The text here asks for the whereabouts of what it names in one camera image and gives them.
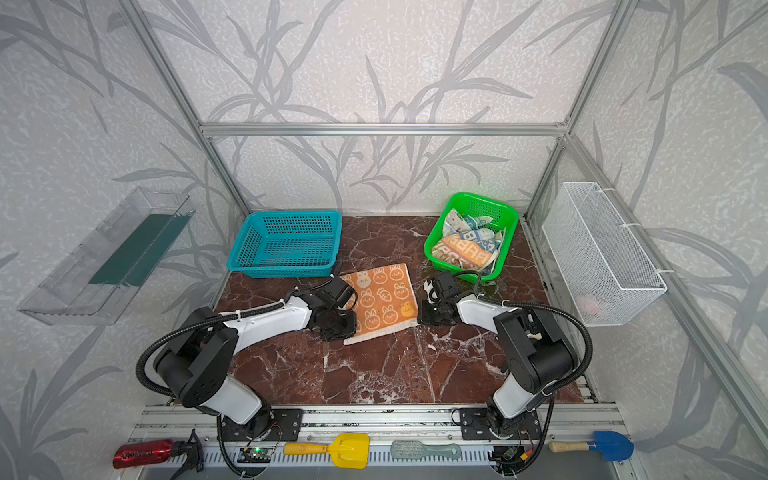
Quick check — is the orange bunny towel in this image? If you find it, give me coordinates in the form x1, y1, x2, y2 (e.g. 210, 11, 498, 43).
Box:
341, 263, 418, 345

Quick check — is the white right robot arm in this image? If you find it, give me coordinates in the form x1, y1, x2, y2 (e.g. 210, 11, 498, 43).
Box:
418, 271, 593, 442

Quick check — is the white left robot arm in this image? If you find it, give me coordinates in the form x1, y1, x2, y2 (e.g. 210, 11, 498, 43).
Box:
135, 277, 358, 438

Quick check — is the orange beige lettered towel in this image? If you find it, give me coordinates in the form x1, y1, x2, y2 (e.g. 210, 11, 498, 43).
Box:
431, 234, 501, 275

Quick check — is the teal plastic basket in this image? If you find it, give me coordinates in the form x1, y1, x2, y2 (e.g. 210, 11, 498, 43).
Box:
227, 210, 342, 279

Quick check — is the blue bunny towel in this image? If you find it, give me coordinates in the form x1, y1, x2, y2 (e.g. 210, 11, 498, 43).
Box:
442, 209, 505, 253

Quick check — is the green plastic basket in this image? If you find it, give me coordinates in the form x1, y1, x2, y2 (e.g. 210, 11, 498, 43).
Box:
424, 192, 519, 282

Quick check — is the pale green brush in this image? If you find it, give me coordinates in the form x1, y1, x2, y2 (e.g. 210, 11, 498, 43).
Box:
390, 440, 462, 460

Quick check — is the yellow toy shovel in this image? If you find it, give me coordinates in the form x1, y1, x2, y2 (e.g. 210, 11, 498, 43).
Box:
283, 433, 370, 470

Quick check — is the right controller board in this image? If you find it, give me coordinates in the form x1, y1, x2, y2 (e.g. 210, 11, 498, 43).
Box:
488, 446, 535, 468

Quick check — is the controller board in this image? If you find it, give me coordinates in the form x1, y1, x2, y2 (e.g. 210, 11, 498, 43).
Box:
488, 446, 535, 468
237, 446, 274, 464

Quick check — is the left controller board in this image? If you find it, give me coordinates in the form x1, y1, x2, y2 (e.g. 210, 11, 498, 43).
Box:
237, 446, 274, 464

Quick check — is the blue toy shovel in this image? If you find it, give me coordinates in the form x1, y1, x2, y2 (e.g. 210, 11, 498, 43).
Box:
549, 431, 634, 462

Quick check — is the red bottle with black trigger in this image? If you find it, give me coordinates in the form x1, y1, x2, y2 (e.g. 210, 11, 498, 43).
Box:
112, 429, 204, 480

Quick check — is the aluminium frame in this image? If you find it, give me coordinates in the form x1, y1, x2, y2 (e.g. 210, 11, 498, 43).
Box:
120, 1, 767, 448

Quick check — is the pink object in wire basket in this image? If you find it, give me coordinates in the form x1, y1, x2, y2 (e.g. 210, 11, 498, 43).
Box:
575, 294, 605, 317

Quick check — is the white wire wall basket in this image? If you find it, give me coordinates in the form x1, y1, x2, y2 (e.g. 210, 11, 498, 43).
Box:
542, 182, 667, 327

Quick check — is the clear plastic wall tray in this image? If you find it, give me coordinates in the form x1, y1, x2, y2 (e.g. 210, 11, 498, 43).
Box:
19, 187, 195, 326

